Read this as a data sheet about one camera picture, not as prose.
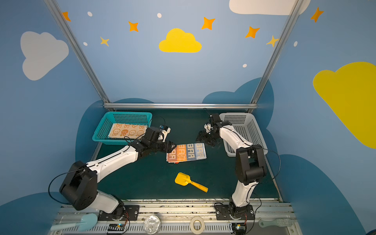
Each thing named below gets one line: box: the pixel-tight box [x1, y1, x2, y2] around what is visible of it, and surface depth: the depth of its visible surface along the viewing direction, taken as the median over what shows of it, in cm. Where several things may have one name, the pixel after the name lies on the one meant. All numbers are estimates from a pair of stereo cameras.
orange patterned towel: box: [108, 123, 148, 140], surface depth 106 cm
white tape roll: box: [189, 216, 206, 235], surface depth 72 cm
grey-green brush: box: [258, 218, 294, 229], surface depth 73 cm
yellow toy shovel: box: [174, 172, 209, 193], surface depth 86 cm
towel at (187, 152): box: [166, 142, 208, 164], surface depth 97 cm
